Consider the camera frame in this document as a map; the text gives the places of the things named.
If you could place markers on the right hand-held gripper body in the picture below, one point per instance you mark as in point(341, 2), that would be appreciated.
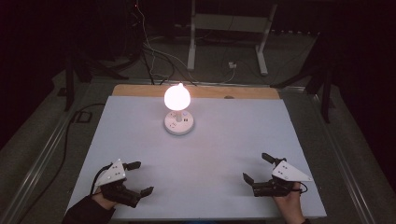
point(288, 172)

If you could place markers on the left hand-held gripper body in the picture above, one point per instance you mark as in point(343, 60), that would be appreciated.
point(113, 172)

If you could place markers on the white round-base table lamp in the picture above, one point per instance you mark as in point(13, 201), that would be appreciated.
point(177, 99)

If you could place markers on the person's left hand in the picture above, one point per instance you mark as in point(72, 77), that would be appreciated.
point(104, 202)

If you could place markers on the person's right hand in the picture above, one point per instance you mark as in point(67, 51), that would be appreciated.
point(291, 207)

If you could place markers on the pale grey table mat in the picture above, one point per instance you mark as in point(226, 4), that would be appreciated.
point(202, 161)

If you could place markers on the black tripod stand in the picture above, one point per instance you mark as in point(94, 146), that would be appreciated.
point(326, 93)
point(70, 81)

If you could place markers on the white plug adapter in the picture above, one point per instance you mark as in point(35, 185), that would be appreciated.
point(232, 65)

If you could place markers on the metal floor rail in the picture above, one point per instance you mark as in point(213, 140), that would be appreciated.
point(40, 161)
point(342, 161)

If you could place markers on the white metal stand frame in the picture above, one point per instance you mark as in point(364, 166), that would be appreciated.
point(229, 23)

